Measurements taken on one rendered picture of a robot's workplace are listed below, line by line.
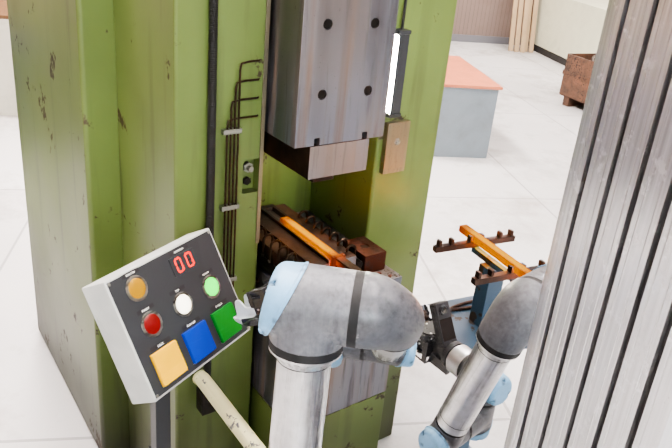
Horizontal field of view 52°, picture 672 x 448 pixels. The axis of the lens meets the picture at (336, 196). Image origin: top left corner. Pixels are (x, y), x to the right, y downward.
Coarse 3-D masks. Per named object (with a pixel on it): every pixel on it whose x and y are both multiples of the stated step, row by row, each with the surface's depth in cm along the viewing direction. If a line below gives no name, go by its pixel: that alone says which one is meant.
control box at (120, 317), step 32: (160, 256) 155; (192, 256) 163; (96, 288) 144; (128, 288) 146; (160, 288) 153; (192, 288) 161; (224, 288) 169; (96, 320) 147; (128, 320) 145; (160, 320) 151; (192, 320) 158; (128, 352) 145; (128, 384) 148; (160, 384) 147
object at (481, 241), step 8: (464, 232) 228; (472, 232) 226; (480, 240) 221; (488, 240) 221; (488, 248) 217; (496, 248) 216; (496, 256) 214; (504, 256) 212; (504, 264) 211; (512, 264) 207; (520, 264) 208; (520, 272) 204; (528, 272) 203
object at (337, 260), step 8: (288, 224) 220; (296, 224) 220; (296, 232) 217; (304, 232) 215; (312, 240) 211; (320, 240) 211; (320, 248) 207; (328, 248) 207; (328, 256) 204; (336, 256) 201; (344, 256) 203; (336, 264) 202; (344, 264) 198; (352, 264) 198
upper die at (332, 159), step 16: (272, 144) 198; (336, 144) 187; (352, 144) 190; (368, 144) 194; (288, 160) 192; (304, 160) 185; (320, 160) 186; (336, 160) 189; (352, 160) 192; (304, 176) 187; (320, 176) 188
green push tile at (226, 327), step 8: (232, 304) 169; (216, 312) 164; (224, 312) 166; (232, 312) 168; (216, 320) 163; (224, 320) 165; (232, 320) 168; (216, 328) 163; (224, 328) 165; (232, 328) 167; (240, 328) 169; (224, 336) 164
